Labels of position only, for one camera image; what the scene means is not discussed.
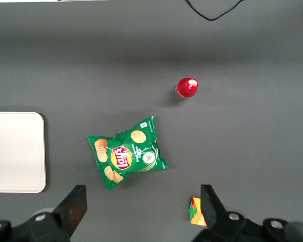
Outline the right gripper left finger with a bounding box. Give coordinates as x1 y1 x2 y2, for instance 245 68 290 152
27 184 88 242

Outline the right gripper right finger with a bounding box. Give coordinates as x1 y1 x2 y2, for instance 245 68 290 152
200 184 264 242

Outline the beige plastic tray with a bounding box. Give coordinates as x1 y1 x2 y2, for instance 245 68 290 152
0 112 47 194

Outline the multicoloured puzzle cube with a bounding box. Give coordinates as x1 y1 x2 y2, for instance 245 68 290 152
189 197 208 227

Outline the green chips bag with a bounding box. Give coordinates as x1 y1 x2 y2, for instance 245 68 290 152
87 115 170 192

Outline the red soda bottle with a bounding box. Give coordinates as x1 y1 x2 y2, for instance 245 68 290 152
175 77 199 100

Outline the dark grey table mat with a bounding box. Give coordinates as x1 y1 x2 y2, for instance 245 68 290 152
0 0 303 242

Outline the thin black looped cable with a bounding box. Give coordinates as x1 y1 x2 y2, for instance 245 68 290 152
185 0 243 21

